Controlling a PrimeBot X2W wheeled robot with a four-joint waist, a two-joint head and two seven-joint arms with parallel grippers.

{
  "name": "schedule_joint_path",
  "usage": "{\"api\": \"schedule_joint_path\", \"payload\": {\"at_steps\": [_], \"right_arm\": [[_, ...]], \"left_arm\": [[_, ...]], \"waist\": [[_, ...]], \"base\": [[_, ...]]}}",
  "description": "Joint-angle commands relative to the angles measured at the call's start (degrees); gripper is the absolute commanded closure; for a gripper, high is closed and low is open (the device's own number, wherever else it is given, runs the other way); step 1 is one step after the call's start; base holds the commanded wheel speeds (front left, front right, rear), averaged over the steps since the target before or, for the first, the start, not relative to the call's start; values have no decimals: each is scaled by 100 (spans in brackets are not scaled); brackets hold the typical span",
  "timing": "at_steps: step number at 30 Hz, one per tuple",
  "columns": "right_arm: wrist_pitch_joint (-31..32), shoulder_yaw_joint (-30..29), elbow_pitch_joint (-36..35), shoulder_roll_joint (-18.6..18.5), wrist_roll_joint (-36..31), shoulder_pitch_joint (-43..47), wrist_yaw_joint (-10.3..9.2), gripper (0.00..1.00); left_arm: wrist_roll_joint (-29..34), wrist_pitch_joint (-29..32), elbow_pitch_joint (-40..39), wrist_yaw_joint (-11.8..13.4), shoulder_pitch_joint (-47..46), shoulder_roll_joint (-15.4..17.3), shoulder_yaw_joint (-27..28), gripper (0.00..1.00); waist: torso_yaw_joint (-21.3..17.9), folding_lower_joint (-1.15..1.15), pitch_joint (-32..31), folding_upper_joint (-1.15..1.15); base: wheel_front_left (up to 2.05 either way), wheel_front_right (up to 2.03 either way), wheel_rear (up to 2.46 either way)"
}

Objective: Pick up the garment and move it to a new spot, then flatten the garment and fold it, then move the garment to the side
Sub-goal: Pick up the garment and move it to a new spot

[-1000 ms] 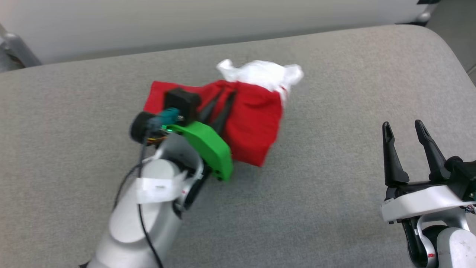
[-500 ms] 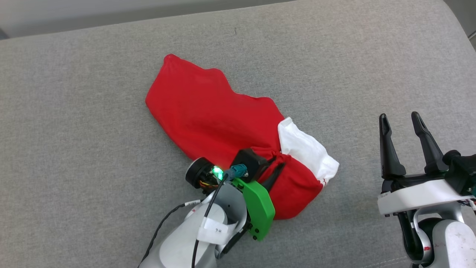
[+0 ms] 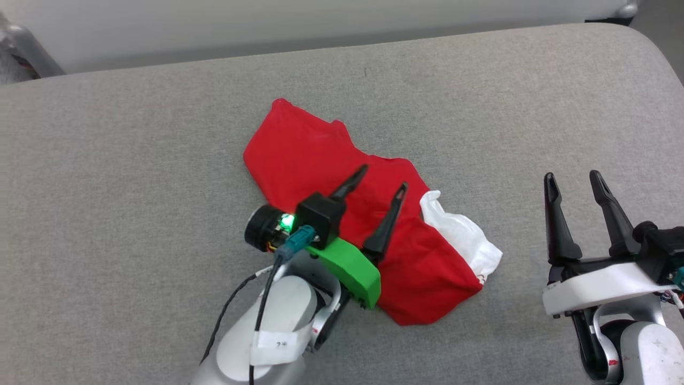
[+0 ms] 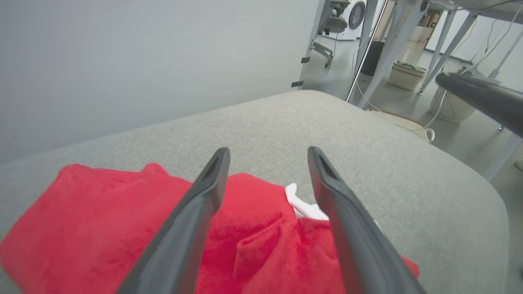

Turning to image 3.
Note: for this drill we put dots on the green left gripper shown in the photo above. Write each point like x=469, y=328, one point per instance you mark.
x=350, y=270

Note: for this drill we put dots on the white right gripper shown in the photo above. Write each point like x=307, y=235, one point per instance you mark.
x=598, y=286

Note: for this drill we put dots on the red and white garment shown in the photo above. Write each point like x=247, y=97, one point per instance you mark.
x=299, y=155

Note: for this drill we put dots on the white tape label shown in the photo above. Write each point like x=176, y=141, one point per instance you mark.
x=280, y=342

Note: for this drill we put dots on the chrome furniture foot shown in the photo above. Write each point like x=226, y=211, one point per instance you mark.
x=626, y=9

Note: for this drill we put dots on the grey fabric sofa cushion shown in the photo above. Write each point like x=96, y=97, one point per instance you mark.
x=133, y=187

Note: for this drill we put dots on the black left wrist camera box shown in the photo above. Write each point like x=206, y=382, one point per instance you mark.
x=320, y=216

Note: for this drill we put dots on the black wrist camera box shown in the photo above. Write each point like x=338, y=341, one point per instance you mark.
x=662, y=246
x=320, y=216

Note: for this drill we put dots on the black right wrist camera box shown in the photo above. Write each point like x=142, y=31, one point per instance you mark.
x=662, y=246

